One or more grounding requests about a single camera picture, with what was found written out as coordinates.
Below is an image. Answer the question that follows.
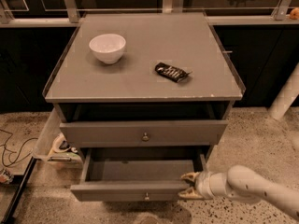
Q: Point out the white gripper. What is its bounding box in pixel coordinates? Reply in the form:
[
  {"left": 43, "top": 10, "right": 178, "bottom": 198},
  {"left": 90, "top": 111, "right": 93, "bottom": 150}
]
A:
[{"left": 178, "top": 171, "right": 221, "bottom": 200}]

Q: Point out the grey drawer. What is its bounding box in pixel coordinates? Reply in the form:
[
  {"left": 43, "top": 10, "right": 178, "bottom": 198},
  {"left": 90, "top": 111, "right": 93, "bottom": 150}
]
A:
[
  {"left": 60, "top": 102, "right": 227, "bottom": 147},
  {"left": 71, "top": 147, "right": 206, "bottom": 202}
]

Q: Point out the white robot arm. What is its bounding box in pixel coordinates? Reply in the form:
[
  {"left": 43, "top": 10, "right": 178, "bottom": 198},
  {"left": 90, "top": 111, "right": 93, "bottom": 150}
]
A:
[{"left": 178, "top": 165, "right": 299, "bottom": 220}]

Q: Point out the grey drawer cabinet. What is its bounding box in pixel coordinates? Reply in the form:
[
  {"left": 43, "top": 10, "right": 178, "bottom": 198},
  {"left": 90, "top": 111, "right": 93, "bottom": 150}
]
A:
[{"left": 42, "top": 11, "right": 247, "bottom": 173}]

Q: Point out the grey top drawer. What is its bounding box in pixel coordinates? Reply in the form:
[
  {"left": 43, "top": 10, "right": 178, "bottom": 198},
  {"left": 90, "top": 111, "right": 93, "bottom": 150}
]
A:
[{"left": 60, "top": 102, "right": 227, "bottom": 147}]

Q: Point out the white pillar leg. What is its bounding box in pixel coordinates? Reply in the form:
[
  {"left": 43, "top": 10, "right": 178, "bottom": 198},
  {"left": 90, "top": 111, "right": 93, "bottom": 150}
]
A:
[{"left": 268, "top": 63, "right": 299, "bottom": 120}]

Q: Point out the black snack wrapper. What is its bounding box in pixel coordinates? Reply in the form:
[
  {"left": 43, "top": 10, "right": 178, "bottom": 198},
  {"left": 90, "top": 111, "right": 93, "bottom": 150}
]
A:
[{"left": 154, "top": 63, "right": 190, "bottom": 83}]

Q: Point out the clear plastic storage bin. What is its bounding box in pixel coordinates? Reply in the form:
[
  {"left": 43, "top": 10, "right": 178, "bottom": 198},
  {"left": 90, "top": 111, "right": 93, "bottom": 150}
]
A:
[{"left": 32, "top": 107, "right": 83, "bottom": 169}]

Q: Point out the white ceramic bowl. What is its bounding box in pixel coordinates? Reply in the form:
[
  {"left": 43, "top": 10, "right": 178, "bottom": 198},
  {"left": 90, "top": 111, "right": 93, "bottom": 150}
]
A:
[{"left": 89, "top": 34, "right": 126, "bottom": 64}]

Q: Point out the orange fruit on ledge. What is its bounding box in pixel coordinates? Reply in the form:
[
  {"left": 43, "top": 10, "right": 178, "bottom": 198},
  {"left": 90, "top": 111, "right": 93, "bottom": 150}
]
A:
[{"left": 290, "top": 7, "right": 299, "bottom": 20}]

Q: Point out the black cable on floor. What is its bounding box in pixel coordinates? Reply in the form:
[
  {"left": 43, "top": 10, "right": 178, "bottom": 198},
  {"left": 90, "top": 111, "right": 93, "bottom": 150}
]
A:
[{"left": 0, "top": 128, "right": 39, "bottom": 169}]

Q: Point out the metal window railing frame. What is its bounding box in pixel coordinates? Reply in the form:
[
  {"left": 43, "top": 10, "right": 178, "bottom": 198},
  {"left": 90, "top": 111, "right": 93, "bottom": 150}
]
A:
[{"left": 0, "top": 0, "right": 299, "bottom": 27}]

